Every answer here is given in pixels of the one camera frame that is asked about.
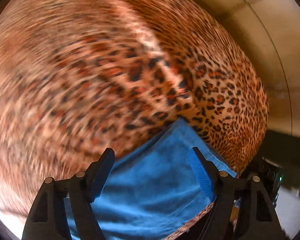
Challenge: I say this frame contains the blue denim jeans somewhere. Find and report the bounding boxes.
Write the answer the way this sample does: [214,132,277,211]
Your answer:
[65,117,239,240]

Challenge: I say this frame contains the leopard print bed cover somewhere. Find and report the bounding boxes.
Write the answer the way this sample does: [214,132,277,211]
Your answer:
[0,0,269,237]

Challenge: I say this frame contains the beige wooden wardrobe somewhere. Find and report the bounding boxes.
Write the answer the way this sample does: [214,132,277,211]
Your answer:
[195,0,300,137]

